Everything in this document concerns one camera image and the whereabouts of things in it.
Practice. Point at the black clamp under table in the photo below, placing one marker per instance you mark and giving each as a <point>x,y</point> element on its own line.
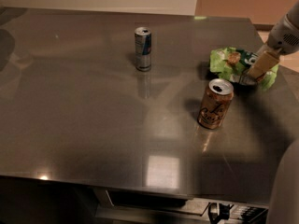
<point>218,212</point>

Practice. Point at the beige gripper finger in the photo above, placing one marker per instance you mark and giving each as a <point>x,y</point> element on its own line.
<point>262,49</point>
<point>266,61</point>

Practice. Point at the green rice chip bag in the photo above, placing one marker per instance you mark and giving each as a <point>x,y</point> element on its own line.
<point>232,64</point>

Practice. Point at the metal drawer under table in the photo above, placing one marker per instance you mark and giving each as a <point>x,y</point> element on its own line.
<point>150,206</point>

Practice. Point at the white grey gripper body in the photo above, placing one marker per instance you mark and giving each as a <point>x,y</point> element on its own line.
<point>281,38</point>

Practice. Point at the silver blue energy drink can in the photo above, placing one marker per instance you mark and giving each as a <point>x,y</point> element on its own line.
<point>142,49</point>

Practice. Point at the orange LaCroix soda can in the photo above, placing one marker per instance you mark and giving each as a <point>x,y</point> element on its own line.
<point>217,97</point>

